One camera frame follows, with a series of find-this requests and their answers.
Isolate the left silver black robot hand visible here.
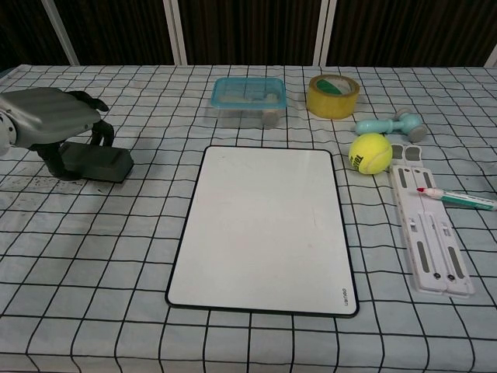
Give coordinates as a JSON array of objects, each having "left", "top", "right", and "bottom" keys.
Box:
[{"left": 0, "top": 88, "right": 114, "bottom": 178}]

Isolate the dark grey whiteboard eraser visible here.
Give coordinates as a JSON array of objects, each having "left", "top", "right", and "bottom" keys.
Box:
[{"left": 61, "top": 141, "right": 135, "bottom": 183}]

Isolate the white black checkered tablecloth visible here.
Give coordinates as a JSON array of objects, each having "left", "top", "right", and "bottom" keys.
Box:
[{"left": 0, "top": 64, "right": 497, "bottom": 373}]

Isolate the clear blue plastic container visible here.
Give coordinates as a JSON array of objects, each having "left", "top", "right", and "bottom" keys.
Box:
[{"left": 211, "top": 76, "right": 287, "bottom": 127}]

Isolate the beige toy hammer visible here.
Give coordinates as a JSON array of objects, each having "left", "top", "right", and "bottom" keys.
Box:
[{"left": 217, "top": 92, "right": 281, "bottom": 127}]

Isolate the yellow tape roll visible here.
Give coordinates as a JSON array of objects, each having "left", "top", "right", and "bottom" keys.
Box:
[{"left": 306, "top": 73, "right": 360, "bottom": 120}]

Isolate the teal toy hammer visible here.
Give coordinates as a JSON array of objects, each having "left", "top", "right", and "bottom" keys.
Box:
[{"left": 355, "top": 107, "right": 427, "bottom": 143}]

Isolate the yellow tennis ball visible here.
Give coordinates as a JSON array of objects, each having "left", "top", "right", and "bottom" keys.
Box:
[{"left": 348, "top": 133, "right": 393, "bottom": 175}]

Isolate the white folding laptop stand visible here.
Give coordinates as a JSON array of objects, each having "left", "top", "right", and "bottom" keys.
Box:
[{"left": 388, "top": 143, "right": 475, "bottom": 298}]

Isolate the white green marker pen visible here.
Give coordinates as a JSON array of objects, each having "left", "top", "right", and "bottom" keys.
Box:
[{"left": 415, "top": 186, "right": 497, "bottom": 213}]

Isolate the black partition panel white frame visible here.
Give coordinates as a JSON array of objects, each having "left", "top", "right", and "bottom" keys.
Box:
[
  {"left": 312, "top": 0, "right": 497, "bottom": 68},
  {"left": 0, "top": 0, "right": 78, "bottom": 71},
  {"left": 42, "top": 0, "right": 187, "bottom": 66},
  {"left": 162, "top": 0, "right": 337, "bottom": 66}
]

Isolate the white whiteboard black frame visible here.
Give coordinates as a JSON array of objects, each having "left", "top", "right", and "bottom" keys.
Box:
[{"left": 165, "top": 145, "right": 360, "bottom": 319}]

